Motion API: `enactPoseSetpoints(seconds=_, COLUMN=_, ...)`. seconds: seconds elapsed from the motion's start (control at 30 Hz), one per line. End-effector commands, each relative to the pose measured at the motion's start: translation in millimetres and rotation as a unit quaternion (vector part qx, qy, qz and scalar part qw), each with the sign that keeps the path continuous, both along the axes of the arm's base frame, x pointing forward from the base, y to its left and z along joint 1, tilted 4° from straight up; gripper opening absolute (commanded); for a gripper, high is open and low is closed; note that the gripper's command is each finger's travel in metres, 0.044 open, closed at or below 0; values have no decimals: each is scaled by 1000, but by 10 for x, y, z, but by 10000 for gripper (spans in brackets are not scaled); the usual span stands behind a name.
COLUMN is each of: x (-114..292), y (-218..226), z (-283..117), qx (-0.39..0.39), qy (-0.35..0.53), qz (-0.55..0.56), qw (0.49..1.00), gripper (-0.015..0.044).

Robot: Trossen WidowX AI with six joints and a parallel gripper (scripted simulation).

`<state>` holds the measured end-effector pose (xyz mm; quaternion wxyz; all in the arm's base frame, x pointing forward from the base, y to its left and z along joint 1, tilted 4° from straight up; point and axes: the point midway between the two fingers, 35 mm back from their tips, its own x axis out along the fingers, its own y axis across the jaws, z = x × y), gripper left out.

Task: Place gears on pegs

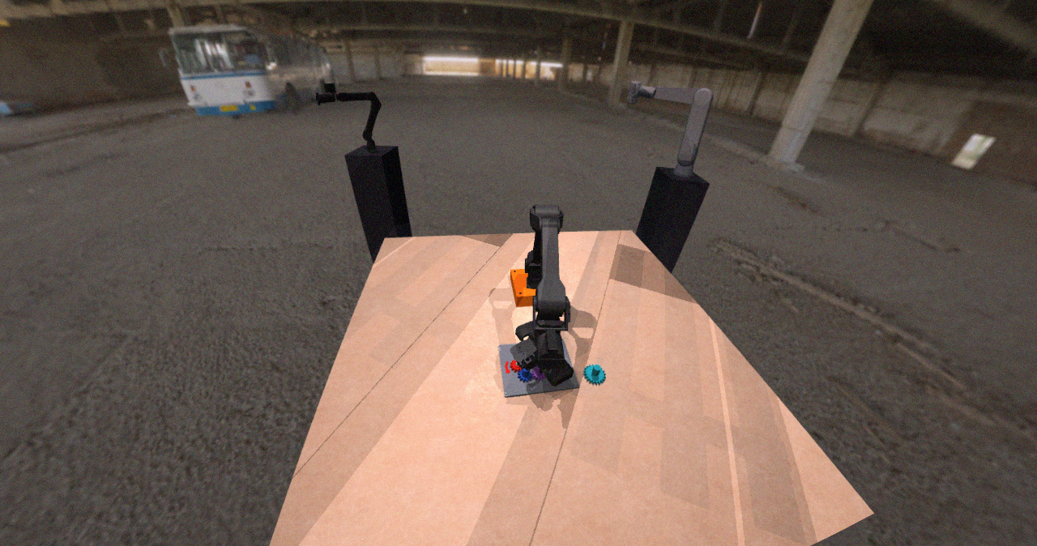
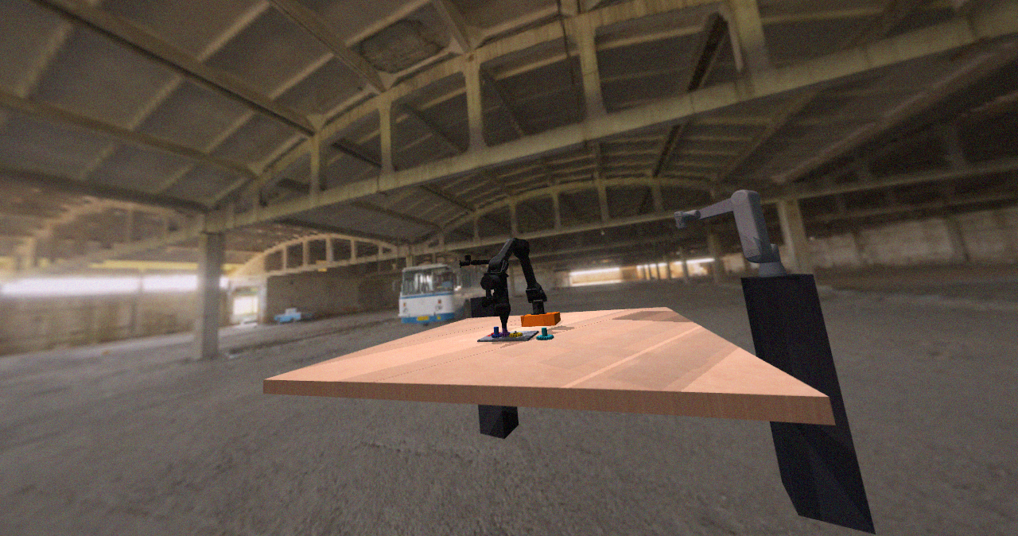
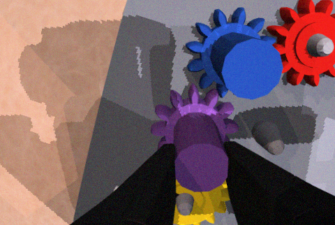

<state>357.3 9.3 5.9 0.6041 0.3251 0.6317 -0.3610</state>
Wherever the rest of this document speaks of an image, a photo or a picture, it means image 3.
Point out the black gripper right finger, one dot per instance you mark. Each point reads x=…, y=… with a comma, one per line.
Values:
x=263, y=193

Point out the red gear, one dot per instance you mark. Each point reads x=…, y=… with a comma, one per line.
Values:
x=292, y=39

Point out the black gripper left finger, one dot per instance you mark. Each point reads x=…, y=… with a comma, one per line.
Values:
x=148, y=197

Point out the yellow gear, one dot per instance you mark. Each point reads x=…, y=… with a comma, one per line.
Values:
x=204, y=205

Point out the purple gear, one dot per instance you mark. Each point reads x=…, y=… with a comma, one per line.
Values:
x=197, y=129

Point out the blue gear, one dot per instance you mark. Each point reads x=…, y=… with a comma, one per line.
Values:
x=235, y=57

